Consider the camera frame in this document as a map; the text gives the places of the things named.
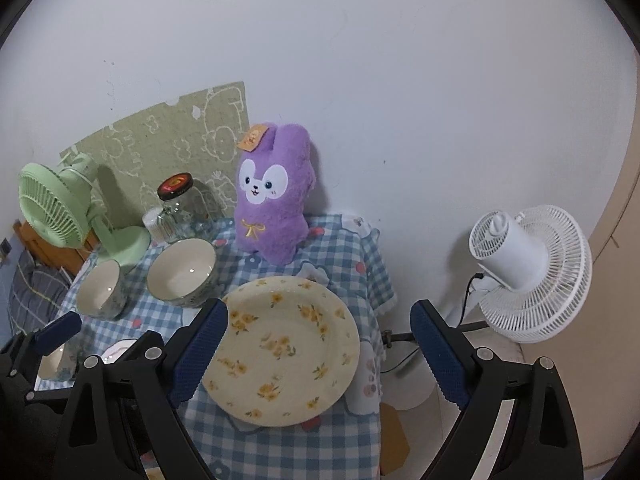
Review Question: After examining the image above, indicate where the beige cabinet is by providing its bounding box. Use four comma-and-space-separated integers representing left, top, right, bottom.
587, 160, 640, 466

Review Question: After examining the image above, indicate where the grey striped bedding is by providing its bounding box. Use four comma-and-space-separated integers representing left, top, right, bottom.
7, 249, 71, 336

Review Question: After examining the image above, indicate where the green printed board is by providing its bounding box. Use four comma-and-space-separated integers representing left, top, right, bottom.
59, 80, 251, 221

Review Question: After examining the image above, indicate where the blue floral ceramic bowl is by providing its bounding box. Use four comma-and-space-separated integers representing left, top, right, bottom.
75, 259, 127, 320
146, 238, 218, 309

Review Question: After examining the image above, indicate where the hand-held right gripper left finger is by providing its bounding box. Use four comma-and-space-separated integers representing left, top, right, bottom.
50, 298, 231, 480

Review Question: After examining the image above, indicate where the yellow floral plate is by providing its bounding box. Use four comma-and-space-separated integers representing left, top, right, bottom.
200, 276, 362, 428

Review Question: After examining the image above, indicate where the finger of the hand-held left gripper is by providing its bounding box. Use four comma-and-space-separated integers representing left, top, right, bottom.
0, 311, 82, 387

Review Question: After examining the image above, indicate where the white desk fan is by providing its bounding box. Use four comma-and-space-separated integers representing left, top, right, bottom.
446, 204, 593, 345

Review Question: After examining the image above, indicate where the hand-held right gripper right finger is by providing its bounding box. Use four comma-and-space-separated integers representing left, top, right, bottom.
409, 299, 586, 480

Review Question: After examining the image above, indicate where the green desk fan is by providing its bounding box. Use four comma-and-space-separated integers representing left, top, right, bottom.
18, 152, 152, 268

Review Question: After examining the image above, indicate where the cotton swab container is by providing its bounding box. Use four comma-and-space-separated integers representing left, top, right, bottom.
141, 205, 166, 246

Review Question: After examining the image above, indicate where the brown box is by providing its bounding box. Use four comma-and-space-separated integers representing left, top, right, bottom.
380, 402, 411, 476

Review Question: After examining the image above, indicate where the blue checkered tablecloth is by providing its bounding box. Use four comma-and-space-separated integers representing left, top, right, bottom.
35, 214, 398, 480

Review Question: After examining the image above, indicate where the black fan cable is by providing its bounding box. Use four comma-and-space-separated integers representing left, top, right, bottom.
457, 272, 486, 328

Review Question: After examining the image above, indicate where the glass jar with dark lid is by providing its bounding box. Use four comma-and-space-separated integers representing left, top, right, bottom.
156, 173, 221, 241

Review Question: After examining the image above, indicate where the purple plush rabbit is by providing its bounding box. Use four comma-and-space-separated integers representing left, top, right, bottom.
235, 121, 317, 265

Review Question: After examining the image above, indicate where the white plate with red pattern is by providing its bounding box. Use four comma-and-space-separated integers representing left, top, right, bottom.
100, 338, 143, 363

